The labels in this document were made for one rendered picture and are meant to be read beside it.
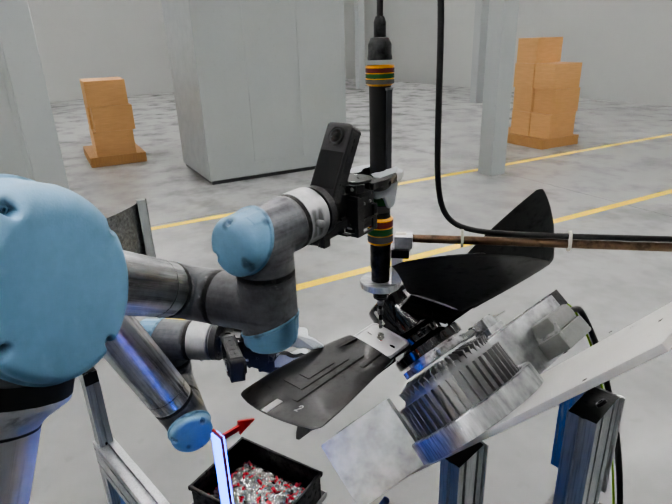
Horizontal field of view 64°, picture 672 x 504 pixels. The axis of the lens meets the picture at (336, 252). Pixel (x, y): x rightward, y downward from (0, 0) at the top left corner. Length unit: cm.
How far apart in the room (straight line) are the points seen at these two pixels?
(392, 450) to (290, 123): 644
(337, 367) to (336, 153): 37
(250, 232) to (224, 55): 634
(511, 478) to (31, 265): 230
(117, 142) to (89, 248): 851
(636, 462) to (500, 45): 517
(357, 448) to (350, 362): 18
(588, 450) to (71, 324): 80
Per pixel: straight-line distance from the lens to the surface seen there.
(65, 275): 35
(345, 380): 90
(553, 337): 118
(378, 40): 84
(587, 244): 93
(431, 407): 97
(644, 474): 270
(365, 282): 93
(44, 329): 34
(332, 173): 74
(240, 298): 69
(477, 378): 96
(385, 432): 103
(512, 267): 81
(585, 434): 96
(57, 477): 275
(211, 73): 687
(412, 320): 101
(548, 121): 895
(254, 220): 62
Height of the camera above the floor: 171
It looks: 22 degrees down
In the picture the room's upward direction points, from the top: 2 degrees counter-clockwise
